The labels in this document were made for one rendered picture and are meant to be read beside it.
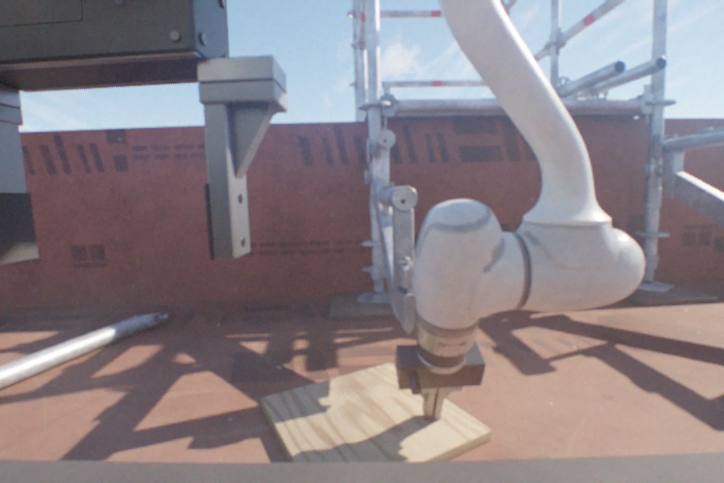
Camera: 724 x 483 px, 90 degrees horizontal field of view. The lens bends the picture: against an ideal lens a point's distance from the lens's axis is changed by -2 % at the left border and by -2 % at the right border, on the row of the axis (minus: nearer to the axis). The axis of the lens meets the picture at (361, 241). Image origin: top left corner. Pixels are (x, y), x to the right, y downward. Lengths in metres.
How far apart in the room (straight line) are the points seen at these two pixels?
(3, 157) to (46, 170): 1.62
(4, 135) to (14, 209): 0.04
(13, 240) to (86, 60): 0.11
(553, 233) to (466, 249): 0.12
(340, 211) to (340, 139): 0.28
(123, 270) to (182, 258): 0.25
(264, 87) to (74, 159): 1.66
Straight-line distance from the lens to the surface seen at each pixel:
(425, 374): 0.60
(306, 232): 1.52
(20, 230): 0.29
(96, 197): 1.80
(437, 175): 1.56
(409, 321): 0.75
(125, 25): 0.23
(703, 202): 1.66
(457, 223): 0.44
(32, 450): 0.89
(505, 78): 0.50
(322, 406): 0.76
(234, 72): 0.21
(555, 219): 0.50
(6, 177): 0.29
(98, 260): 1.82
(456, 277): 0.45
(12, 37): 0.26
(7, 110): 0.30
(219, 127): 0.21
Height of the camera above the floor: 0.40
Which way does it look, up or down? 7 degrees down
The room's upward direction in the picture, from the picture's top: 2 degrees counter-clockwise
